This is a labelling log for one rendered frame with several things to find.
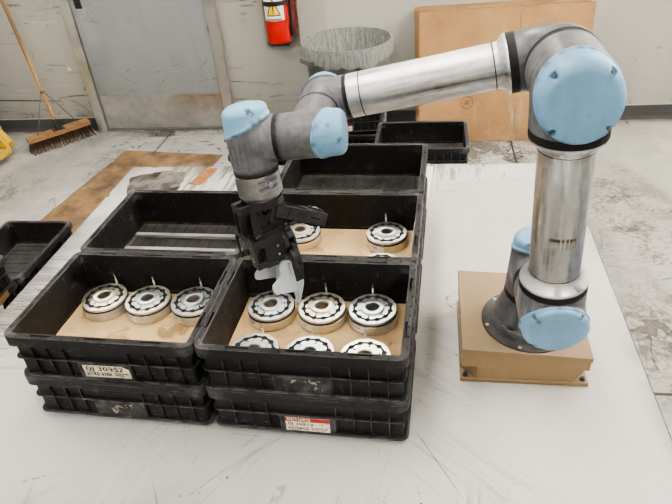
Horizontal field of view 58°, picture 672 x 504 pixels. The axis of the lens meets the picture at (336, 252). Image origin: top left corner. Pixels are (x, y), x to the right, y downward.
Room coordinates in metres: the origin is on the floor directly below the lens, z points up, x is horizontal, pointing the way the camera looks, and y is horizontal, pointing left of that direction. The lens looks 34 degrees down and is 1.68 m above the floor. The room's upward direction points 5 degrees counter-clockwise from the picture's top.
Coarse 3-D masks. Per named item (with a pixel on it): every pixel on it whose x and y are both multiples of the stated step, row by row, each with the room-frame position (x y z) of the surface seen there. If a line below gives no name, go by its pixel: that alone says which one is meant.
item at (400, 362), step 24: (240, 264) 1.09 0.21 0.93; (336, 264) 1.07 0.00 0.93; (360, 264) 1.05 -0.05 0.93; (384, 264) 1.04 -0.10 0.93; (408, 264) 1.03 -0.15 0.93; (408, 288) 0.95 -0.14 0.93; (216, 312) 0.93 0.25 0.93; (408, 312) 0.88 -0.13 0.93; (408, 336) 0.81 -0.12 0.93; (240, 360) 0.82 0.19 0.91; (264, 360) 0.81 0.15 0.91; (288, 360) 0.80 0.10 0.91; (312, 360) 0.79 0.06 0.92; (336, 360) 0.78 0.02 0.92; (360, 360) 0.77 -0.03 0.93; (384, 360) 0.76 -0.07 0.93; (408, 360) 0.76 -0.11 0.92
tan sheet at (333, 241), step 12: (324, 240) 1.31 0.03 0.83; (336, 240) 1.31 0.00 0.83; (348, 240) 1.30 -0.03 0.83; (360, 240) 1.30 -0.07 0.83; (408, 240) 1.28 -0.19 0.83; (300, 252) 1.27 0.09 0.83; (312, 252) 1.26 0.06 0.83; (324, 252) 1.26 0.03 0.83; (336, 252) 1.25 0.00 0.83; (348, 252) 1.25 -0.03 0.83; (360, 252) 1.24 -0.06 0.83; (372, 252) 1.24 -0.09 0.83; (408, 252) 1.22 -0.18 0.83
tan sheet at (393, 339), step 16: (400, 304) 1.03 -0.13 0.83; (240, 320) 1.02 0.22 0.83; (400, 320) 0.97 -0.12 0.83; (240, 336) 0.97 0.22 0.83; (272, 336) 0.96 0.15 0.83; (288, 336) 0.96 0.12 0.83; (320, 336) 0.95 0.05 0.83; (336, 336) 0.94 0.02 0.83; (352, 336) 0.94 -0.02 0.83; (368, 336) 0.93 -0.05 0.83; (384, 336) 0.93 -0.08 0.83; (400, 336) 0.92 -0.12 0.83; (400, 352) 0.88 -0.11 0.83
